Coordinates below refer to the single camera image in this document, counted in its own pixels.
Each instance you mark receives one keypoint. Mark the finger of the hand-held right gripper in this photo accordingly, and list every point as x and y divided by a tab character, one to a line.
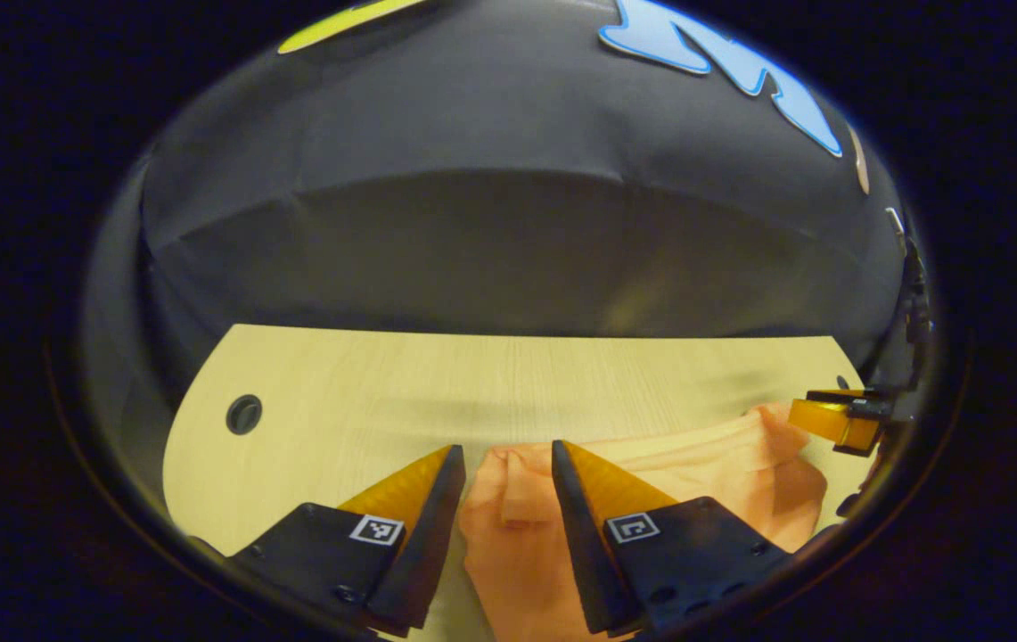
829	421

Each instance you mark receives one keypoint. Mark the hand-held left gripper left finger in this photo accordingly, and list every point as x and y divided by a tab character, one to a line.
432	535

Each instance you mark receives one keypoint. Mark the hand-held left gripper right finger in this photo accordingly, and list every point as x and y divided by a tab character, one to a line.
579	535

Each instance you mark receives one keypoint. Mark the orange T-shirt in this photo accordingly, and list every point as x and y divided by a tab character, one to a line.
517	553

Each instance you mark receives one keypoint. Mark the black backdrop cloth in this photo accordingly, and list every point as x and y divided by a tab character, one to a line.
472	223

